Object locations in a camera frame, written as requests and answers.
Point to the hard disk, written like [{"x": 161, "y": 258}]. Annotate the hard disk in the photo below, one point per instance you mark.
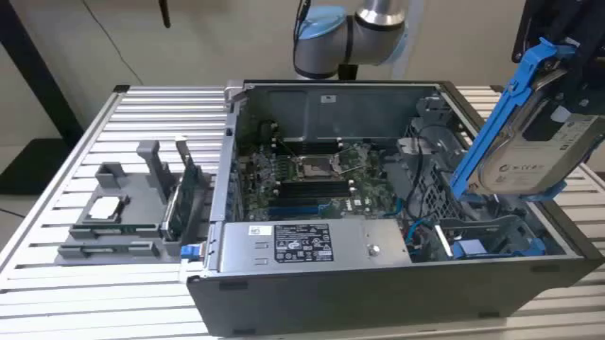
[{"x": 520, "y": 166}]

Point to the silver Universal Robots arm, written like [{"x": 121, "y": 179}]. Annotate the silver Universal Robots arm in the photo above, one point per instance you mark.
[{"x": 327, "y": 49}]

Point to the blue disk carrier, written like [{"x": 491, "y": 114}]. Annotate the blue disk carrier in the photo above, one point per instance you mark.
[{"x": 511, "y": 253}]

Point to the black RAM slot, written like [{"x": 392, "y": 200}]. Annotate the black RAM slot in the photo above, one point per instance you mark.
[
  {"x": 317, "y": 187},
  {"x": 317, "y": 192},
  {"x": 317, "y": 197},
  {"x": 317, "y": 183}
]

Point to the black expansion slot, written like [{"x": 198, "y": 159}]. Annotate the black expansion slot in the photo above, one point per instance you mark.
[{"x": 293, "y": 203}]

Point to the blue expansion slot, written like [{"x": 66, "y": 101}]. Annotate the blue expansion slot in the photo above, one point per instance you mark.
[{"x": 299, "y": 211}]

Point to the grey metal drive cage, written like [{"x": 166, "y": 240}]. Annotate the grey metal drive cage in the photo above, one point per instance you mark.
[{"x": 431, "y": 148}]

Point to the green motherboard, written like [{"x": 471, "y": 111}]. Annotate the green motherboard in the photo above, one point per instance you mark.
[{"x": 369, "y": 191}]

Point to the CPU socket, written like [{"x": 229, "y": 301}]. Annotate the CPU socket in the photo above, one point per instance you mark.
[{"x": 315, "y": 166}]

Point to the thin metal locking lever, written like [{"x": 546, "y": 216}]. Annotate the thin metal locking lever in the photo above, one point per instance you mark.
[{"x": 289, "y": 147}]

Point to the silver power supply unit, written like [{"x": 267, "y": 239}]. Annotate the silver power supply unit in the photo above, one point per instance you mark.
[{"x": 351, "y": 244}]

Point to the black open PC case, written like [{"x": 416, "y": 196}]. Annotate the black open PC case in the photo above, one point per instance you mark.
[{"x": 331, "y": 304}]

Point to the black antenna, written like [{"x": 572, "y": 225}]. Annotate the black antenna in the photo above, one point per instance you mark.
[{"x": 165, "y": 14}]

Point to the green graphics card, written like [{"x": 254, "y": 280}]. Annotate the green graphics card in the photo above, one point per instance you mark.
[{"x": 182, "y": 205}]

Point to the blue port connector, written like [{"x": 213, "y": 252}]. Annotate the blue port connector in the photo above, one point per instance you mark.
[{"x": 189, "y": 252}]

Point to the grey parts rack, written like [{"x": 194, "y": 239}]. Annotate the grey parts rack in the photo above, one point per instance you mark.
[{"x": 137, "y": 212}]

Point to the silver CPU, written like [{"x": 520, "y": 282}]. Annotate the silver CPU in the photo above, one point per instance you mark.
[{"x": 106, "y": 209}]

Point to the green RAM stick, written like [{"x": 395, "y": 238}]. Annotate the green RAM stick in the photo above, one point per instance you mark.
[
  {"x": 118, "y": 231},
  {"x": 112, "y": 247}
]

